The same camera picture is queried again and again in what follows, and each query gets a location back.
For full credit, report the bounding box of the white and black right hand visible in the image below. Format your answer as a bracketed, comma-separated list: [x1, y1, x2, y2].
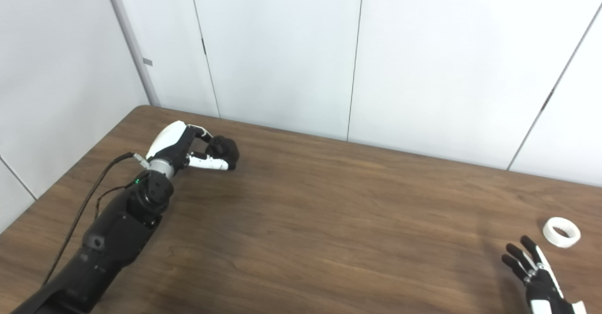
[501, 235, 587, 314]

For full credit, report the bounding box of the white and black left hand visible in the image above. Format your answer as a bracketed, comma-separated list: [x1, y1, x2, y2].
[146, 120, 236, 171]

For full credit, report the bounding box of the white plastic ring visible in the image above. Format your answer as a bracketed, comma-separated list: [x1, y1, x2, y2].
[542, 217, 581, 248]

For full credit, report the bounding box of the round black plastic part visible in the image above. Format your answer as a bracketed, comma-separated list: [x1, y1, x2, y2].
[206, 136, 240, 170]

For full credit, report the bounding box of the thin black left wrist wire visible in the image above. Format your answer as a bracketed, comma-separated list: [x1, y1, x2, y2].
[94, 178, 150, 220]

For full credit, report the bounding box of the thick black left wrist cable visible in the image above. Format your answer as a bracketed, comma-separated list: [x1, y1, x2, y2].
[42, 152, 150, 286]

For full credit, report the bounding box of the grey wall trim strip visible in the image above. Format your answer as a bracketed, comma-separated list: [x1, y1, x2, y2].
[101, 0, 161, 108]

